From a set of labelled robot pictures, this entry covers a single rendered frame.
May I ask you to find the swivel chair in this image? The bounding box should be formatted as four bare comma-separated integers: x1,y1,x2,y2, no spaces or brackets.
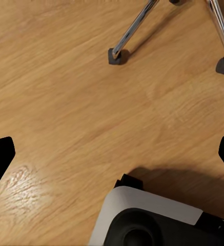
108,0,224,74

